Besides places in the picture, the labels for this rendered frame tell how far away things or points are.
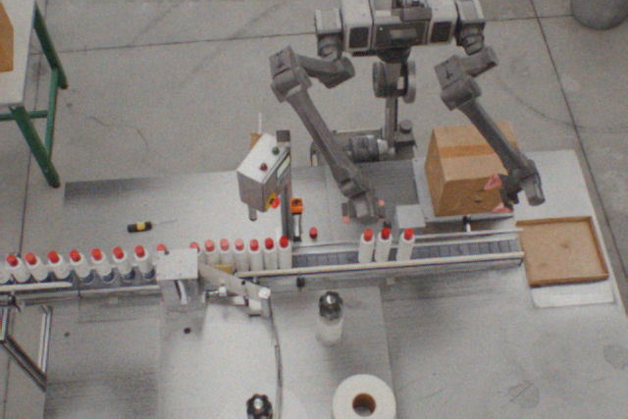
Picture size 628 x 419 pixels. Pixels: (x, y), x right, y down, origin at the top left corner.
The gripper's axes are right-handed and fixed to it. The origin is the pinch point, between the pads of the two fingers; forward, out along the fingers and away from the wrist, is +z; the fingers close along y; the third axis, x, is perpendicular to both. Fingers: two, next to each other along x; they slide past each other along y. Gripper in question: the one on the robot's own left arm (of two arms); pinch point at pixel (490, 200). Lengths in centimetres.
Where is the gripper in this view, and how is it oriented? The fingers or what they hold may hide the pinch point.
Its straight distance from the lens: 277.4
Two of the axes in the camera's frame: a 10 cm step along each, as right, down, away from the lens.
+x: 7.6, 2.4, 6.0
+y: 1.2, 8.6, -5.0
